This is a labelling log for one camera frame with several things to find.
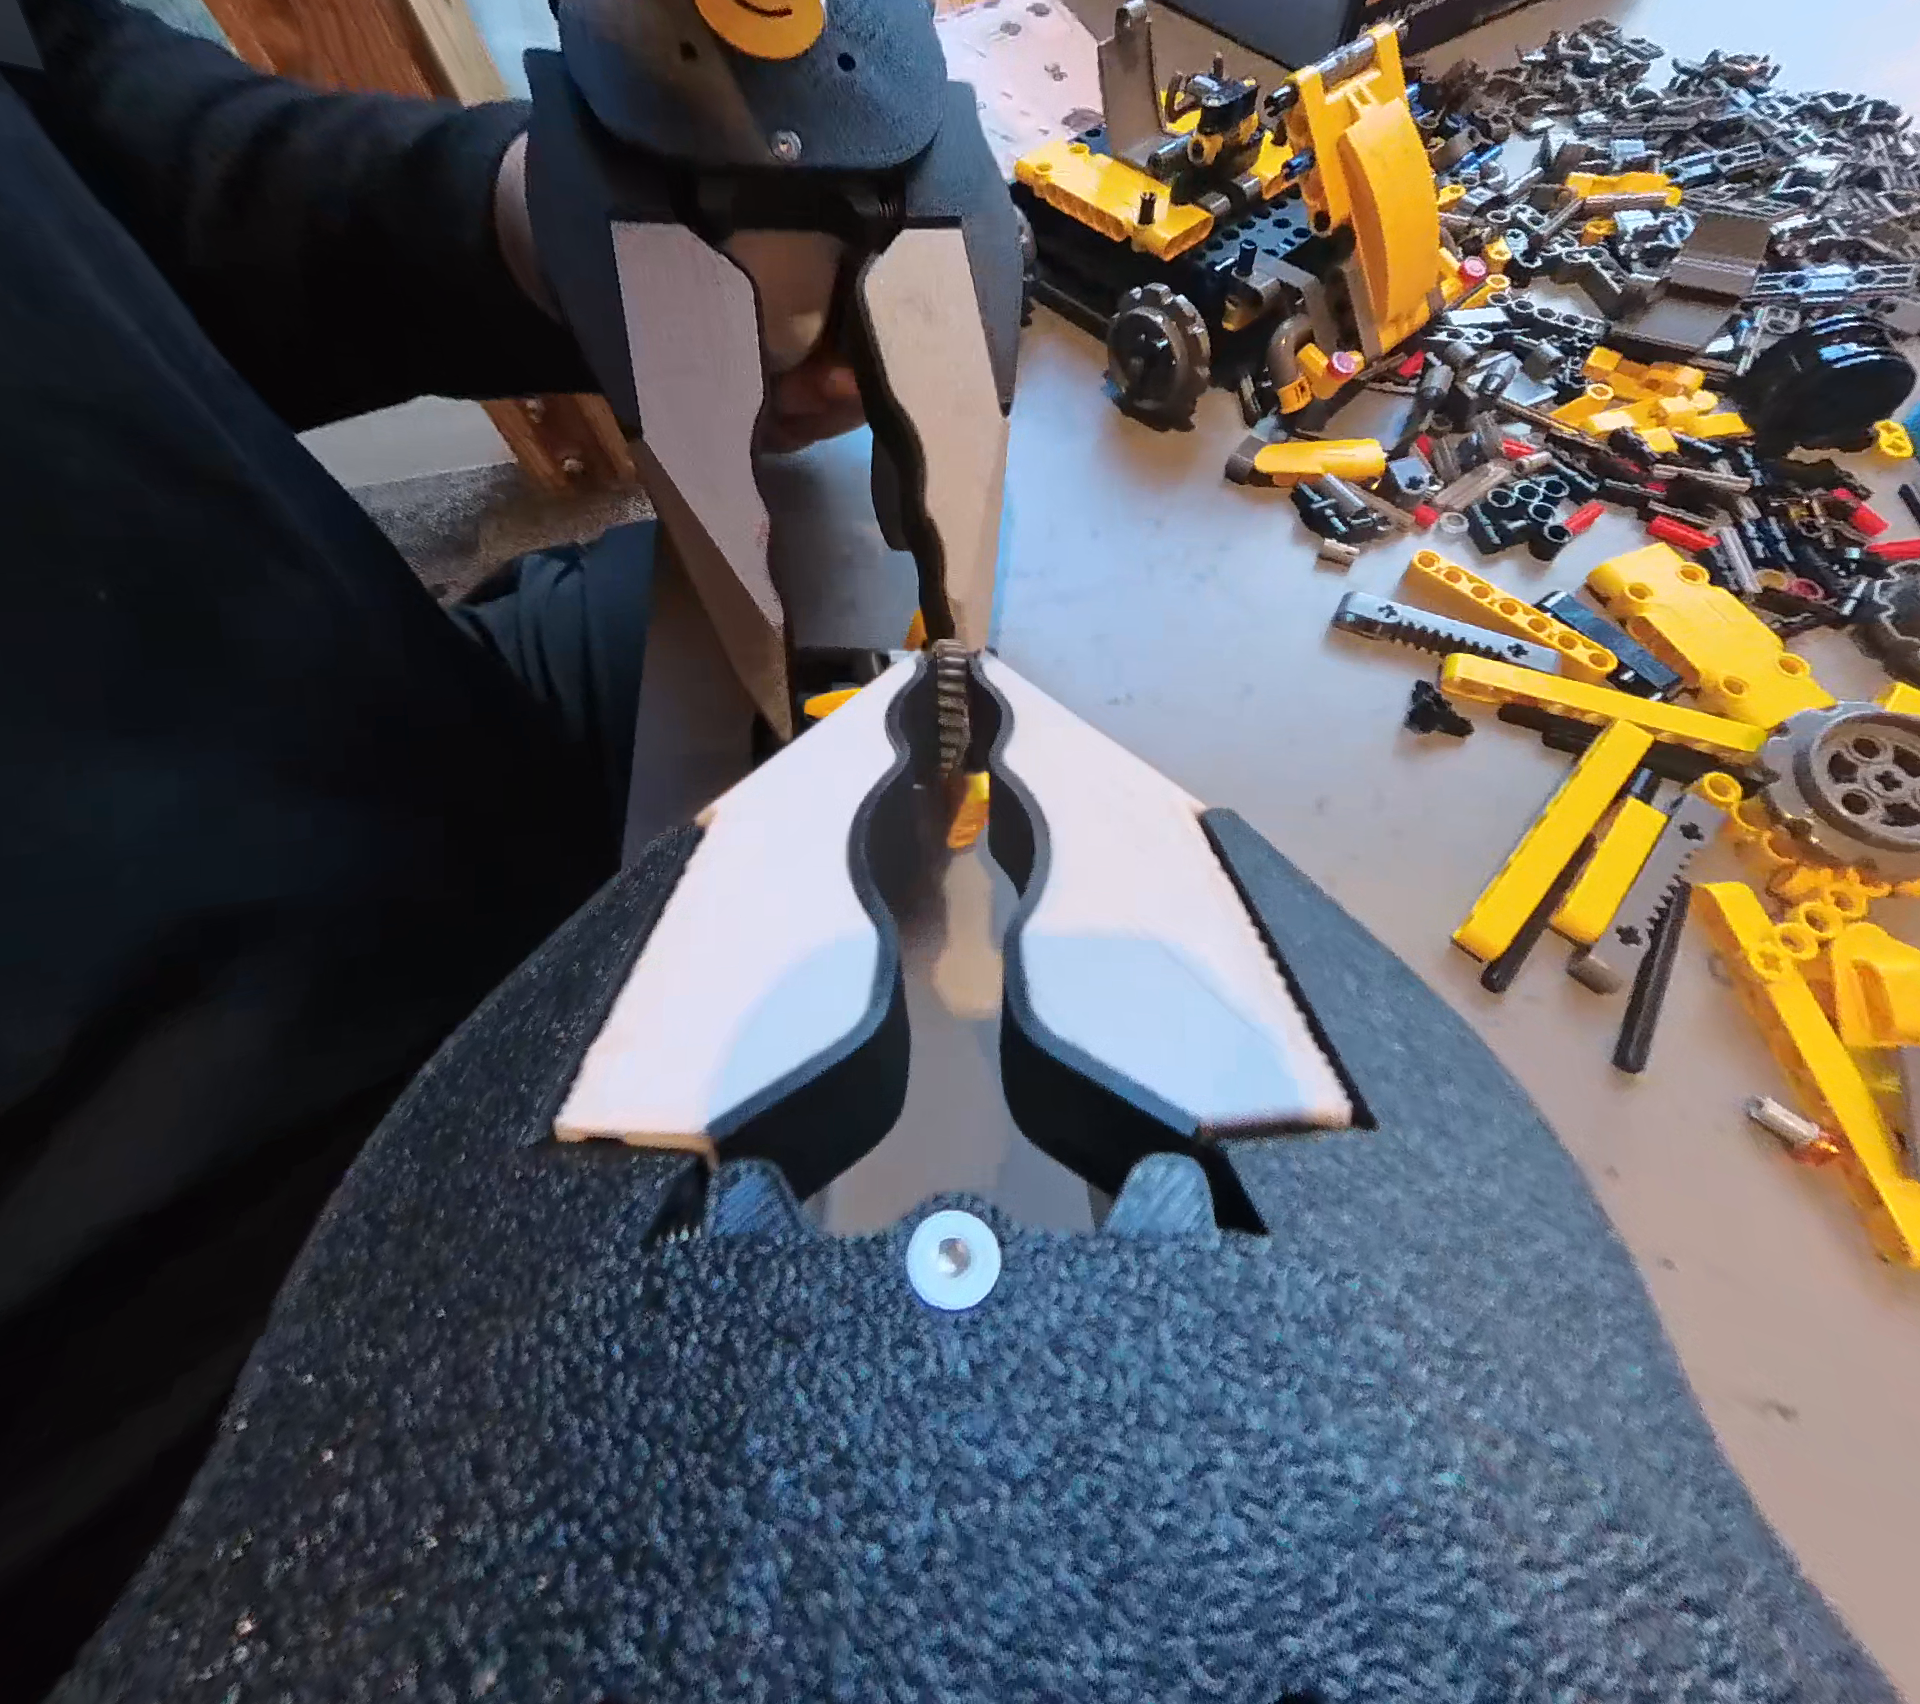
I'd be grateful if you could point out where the yellow curved panel piece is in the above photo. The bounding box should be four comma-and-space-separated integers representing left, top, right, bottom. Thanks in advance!
1223, 435, 1392, 491

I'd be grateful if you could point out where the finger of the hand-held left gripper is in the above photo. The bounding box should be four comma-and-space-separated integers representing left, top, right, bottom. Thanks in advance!
606, 219, 798, 742
851, 226, 1014, 656

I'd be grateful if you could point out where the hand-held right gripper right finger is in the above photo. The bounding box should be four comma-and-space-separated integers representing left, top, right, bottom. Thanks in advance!
977, 655, 1360, 1144

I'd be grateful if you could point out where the light grey desk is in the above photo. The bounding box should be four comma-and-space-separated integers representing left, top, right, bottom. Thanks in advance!
622, 0, 1920, 1662

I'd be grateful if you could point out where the pile of loose building pieces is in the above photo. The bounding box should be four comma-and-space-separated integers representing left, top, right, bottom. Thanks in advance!
1222, 16, 1920, 1275

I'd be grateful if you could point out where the grey gear block assembly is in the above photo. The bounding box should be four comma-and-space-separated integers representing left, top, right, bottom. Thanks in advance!
913, 638, 1001, 855

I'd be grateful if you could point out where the yellow black toy vehicle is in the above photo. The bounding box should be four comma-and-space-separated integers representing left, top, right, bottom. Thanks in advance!
1008, 0, 1489, 435

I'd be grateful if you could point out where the person's left forearm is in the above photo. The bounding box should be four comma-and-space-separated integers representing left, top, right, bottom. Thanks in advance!
0, 0, 601, 435

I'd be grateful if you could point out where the yellow frame block assembly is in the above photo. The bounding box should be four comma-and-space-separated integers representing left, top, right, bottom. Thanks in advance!
792, 609, 928, 726

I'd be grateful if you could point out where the person's left hand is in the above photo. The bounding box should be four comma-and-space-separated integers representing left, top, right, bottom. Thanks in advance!
732, 230, 871, 457

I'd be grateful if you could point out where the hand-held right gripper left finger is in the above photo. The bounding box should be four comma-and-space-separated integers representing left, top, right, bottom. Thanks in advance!
553, 655, 935, 1163

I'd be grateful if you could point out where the black rubber tyre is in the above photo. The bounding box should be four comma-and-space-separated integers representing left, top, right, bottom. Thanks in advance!
1736, 313, 1920, 461

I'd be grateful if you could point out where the person's black top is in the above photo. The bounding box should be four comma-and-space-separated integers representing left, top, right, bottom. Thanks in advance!
0, 84, 661, 1704

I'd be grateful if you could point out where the instruction booklet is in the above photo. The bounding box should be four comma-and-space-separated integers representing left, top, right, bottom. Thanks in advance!
862, 0, 1116, 142

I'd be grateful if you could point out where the grey toothed rack piece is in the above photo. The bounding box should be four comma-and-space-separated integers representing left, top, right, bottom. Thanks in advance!
1332, 588, 1571, 681

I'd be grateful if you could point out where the grey wheel hub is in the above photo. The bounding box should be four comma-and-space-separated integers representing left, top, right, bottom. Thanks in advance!
1751, 702, 1920, 871

